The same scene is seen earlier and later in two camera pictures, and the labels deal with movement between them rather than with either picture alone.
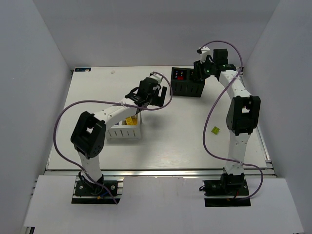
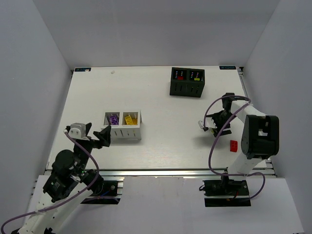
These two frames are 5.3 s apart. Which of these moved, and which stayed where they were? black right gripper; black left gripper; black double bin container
Moved: black right gripper; black left gripper
Stayed: black double bin container
